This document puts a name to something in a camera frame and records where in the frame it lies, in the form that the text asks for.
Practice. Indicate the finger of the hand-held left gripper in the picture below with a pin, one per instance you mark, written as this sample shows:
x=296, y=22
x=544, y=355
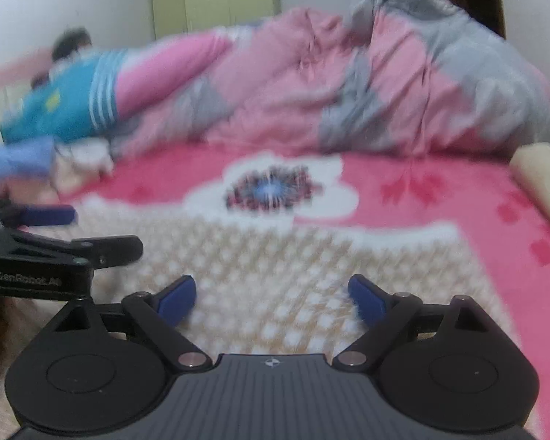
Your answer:
x=114, y=250
x=50, y=215

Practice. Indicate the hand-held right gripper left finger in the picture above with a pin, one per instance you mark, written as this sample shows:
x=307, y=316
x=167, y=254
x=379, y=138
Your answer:
x=176, y=300

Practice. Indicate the blue cloth garment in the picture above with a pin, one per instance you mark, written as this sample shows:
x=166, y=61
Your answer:
x=18, y=160

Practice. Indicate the yellow-green wardrobe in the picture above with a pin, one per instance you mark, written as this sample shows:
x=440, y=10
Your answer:
x=211, y=0

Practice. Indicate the teal pink striped quilt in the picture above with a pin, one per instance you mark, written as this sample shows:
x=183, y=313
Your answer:
x=64, y=110

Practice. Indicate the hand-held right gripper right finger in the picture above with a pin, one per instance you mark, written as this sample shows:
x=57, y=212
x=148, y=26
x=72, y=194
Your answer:
x=366, y=300

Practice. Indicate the white cloth garment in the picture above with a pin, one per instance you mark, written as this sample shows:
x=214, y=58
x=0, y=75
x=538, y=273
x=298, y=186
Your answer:
x=89, y=158

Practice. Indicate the beige white checked knit jacket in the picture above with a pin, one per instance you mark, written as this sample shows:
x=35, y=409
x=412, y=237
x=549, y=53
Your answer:
x=279, y=275

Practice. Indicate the pink grey floral quilt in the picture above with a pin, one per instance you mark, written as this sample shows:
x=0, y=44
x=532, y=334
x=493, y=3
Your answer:
x=371, y=82

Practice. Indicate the folded cream garment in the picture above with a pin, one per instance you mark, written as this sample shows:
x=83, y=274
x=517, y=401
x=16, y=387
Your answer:
x=545, y=178

